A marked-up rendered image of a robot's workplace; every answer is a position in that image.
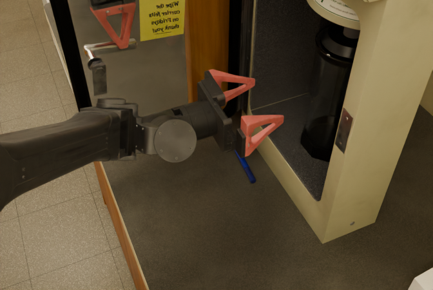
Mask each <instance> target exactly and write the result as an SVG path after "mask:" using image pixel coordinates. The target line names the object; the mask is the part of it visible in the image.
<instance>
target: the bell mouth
mask: <svg viewBox="0 0 433 290"><path fill-rule="evenodd" d="M307 2H308V4H309V5H310V7H311V8H312V9H313V10H314V11H315V12H316V13H318V14H319V15H321V16H322V17H324V18H325V19H327V20H329V21H331V22H333V23H336V24H338V25H341V26H344V27H347V28H352V29H355V30H360V20H359V19H358V16H357V14H356V12H355V11H354V10H353V9H352V8H350V7H349V6H347V5H346V4H345V3H344V2H343V1H342V0H307Z"/></svg>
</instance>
